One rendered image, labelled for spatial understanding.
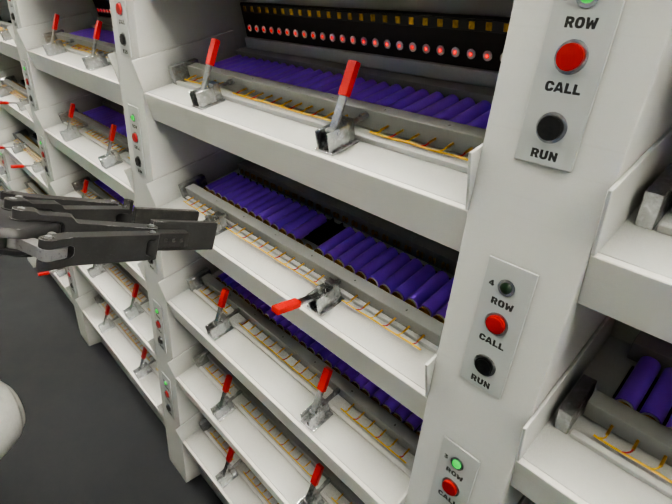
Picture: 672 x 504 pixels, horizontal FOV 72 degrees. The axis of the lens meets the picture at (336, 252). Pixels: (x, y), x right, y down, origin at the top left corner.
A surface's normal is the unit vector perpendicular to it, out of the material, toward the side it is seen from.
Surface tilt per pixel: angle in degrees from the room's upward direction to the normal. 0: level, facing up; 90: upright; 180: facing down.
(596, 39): 90
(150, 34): 90
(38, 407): 0
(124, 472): 0
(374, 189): 105
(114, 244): 91
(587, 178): 90
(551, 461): 15
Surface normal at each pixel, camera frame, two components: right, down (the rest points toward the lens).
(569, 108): -0.72, 0.26
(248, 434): -0.12, -0.79
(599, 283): -0.72, 0.49
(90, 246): 0.74, 0.37
